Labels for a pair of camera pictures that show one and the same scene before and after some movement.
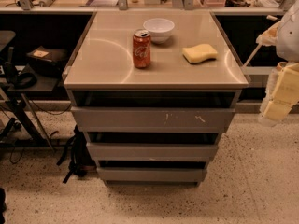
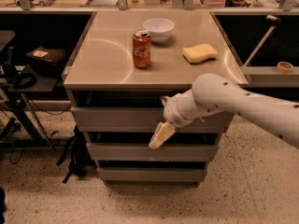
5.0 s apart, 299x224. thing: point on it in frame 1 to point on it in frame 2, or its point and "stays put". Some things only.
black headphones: x=19 y=79 stays put
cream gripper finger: x=282 y=93 to x=164 y=131
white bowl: x=160 y=29 stays put
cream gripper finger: x=269 y=36 to x=165 y=100
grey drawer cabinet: x=152 y=91 stays put
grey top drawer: x=154 y=120 stays put
